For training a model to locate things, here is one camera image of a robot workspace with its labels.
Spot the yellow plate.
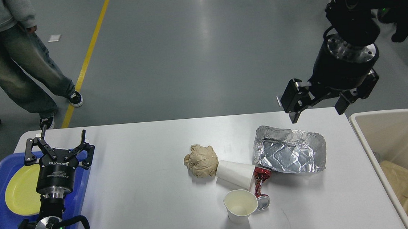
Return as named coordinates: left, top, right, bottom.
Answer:
left=5, top=164, right=41, bottom=216

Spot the white paper cup upright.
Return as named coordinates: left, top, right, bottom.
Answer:
left=224, top=189, right=258, bottom=224

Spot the white paper cup lying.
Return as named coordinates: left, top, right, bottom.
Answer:
left=216, top=160, right=256, bottom=190

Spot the crushed red can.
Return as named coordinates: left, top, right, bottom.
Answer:
left=252, top=165, right=275, bottom=211

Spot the brown paper ball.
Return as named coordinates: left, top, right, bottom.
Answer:
left=183, top=144, right=219, bottom=178

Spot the person in black clothes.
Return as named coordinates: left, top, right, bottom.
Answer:
left=0, top=0, right=83, bottom=129

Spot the beige plastic bin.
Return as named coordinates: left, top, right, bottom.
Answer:
left=349, top=109, right=408, bottom=229

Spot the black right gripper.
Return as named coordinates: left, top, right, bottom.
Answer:
left=279, top=43, right=380, bottom=123

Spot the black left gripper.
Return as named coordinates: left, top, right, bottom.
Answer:
left=21, top=120, right=99, bottom=198

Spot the crumpled aluminium foil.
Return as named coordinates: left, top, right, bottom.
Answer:
left=253, top=126, right=327, bottom=174

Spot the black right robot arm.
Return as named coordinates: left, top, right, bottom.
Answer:
left=278, top=0, right=408, bottom=123

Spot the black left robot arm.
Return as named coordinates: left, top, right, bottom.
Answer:
left=18, top=127, right=95, bottom=229

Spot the blue plastic tray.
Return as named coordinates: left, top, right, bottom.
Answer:
left=0, top=153, right=89, bottom=229

